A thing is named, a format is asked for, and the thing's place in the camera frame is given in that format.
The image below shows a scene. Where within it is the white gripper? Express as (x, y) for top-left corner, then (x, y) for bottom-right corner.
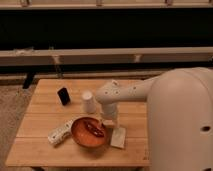
(101, 103), (118, 127)

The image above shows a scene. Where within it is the orange bowl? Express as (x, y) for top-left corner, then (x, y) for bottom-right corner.
(71, 117), (108, 148)

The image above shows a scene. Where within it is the white sponge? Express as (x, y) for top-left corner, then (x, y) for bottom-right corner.
(110, 127), (126, 149)

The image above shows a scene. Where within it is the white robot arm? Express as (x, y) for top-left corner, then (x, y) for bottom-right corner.
(96, 67), (213, 171)

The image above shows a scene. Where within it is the white paper cup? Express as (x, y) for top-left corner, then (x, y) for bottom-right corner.
(82, 91), (96, 114)

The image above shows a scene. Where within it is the brown snack in bowl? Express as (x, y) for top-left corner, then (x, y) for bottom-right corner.
(84, 121), (104, 137)

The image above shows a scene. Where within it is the small black box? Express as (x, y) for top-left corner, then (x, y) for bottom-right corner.
(57, 87), (70, 106)

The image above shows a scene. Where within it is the wooden table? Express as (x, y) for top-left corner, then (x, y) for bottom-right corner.
(6, 79), (149, 167)

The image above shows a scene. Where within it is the white plastic bottle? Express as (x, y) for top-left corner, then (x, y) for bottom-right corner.
(48, 120), (73, 146)

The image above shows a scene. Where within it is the grey rail bench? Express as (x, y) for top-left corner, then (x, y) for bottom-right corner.
(0, 46), (213, 66)

